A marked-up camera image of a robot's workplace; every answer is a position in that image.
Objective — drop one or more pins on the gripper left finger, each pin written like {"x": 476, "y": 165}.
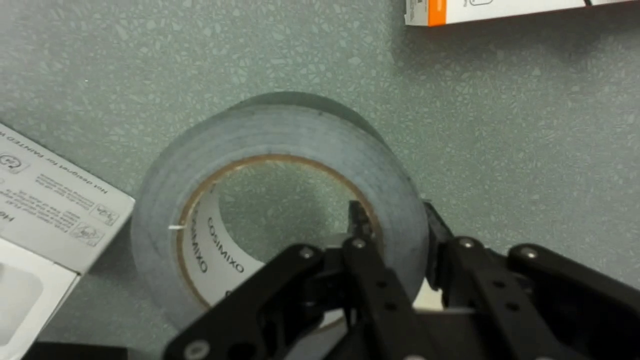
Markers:
{"x": 370, "y": 280}

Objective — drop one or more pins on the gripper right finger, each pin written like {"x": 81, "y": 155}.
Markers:
{"x": 500, "y": 290}

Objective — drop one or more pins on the grey tape roll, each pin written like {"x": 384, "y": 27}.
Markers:
{"x": 280, "y": 145}

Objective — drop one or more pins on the white and orange box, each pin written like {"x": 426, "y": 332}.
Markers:
{"x": 480, "y": 10}

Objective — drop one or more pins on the white printed cardboard box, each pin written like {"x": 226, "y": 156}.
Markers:
{"x": 45, "y": 210}

